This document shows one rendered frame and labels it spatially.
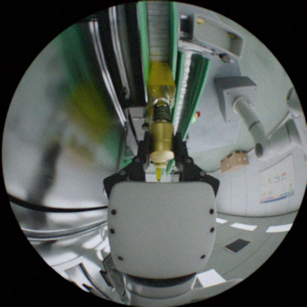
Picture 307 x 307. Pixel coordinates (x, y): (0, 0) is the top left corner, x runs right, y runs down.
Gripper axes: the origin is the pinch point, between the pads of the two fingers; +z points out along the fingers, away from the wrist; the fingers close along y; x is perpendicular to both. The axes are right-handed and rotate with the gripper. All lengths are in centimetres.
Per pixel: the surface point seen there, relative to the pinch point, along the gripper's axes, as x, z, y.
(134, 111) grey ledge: -14.0, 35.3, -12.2
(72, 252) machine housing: -1.6, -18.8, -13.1
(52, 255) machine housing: 3.4, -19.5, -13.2
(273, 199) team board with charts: -148, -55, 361
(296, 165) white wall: -15, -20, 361
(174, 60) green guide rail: 11.4, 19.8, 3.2
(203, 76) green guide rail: 7.9, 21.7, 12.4
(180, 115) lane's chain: -16.3, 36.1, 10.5
